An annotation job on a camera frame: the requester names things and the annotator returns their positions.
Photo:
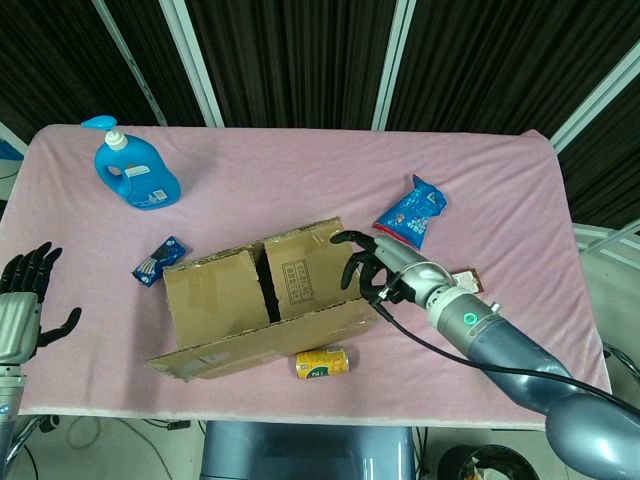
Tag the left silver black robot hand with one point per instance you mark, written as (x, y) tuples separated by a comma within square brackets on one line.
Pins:
[(17, 320)]

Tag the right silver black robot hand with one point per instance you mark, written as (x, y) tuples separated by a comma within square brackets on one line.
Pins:
[(405, 270)]

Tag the large brown cardboard box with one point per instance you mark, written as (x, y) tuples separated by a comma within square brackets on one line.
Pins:
[(225, 295)]

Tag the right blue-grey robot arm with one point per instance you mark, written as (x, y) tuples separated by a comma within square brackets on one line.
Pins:
[(500, 345)]

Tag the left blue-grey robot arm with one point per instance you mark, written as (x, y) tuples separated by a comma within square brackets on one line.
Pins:
[(7, 395)]

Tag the blue snack bag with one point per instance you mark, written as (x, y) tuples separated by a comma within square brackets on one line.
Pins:
[(415, 210)]

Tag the brown flat medicine box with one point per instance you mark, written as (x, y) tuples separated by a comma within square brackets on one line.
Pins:
[(470, 280)]

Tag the yellow drink can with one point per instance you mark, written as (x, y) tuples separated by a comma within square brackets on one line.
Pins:
[(325, 367)]

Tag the pink tablecloth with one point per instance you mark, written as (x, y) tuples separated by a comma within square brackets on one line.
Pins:
[(300, 165)]

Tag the dark blue snack packet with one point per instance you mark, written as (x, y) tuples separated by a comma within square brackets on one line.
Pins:
[(157, 260)]

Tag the blue detergent pump bottle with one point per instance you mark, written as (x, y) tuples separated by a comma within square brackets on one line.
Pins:
[(145, 180)]

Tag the black waste bin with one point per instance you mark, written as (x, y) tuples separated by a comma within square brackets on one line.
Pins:
[(460, 465)]

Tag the blue-grey robot torso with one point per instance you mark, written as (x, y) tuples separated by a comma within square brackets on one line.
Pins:
[(300, 450)]

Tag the black curtain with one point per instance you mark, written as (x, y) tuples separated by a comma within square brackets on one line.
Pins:
[(300, 50)]

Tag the wide white frame post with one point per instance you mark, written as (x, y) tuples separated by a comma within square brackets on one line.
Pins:
[(194, 60), (600, 102), (395, 60)]

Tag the thin white frame post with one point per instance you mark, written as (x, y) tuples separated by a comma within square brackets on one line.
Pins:
[(128, 60)]

